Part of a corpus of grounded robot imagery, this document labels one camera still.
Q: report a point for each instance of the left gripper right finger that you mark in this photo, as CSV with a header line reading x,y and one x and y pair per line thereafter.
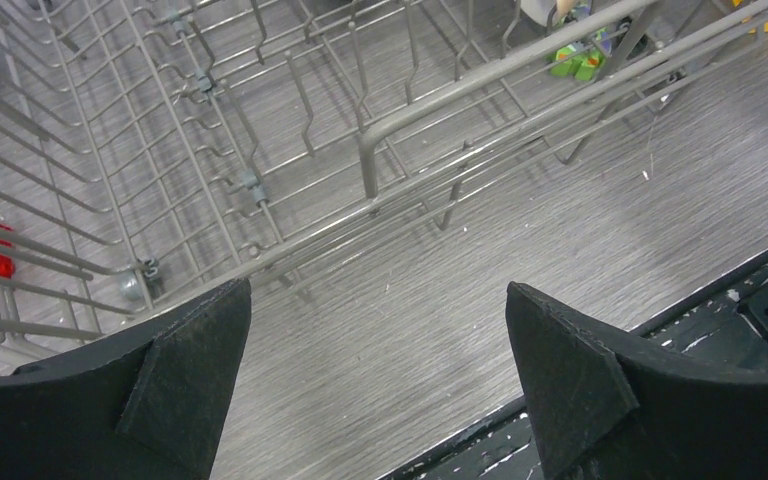
x,y
606,404

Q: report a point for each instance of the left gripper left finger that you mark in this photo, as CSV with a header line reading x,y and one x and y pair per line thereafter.
x,y
148,402

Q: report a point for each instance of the grey wire dish rack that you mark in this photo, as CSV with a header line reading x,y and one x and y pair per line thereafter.
x,y
150,150

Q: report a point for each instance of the beige deer bowl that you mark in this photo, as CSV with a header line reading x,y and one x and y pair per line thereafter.
x,y
562,8

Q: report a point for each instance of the green owl puzzle piece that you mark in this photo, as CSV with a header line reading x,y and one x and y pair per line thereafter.
x,y
582,59

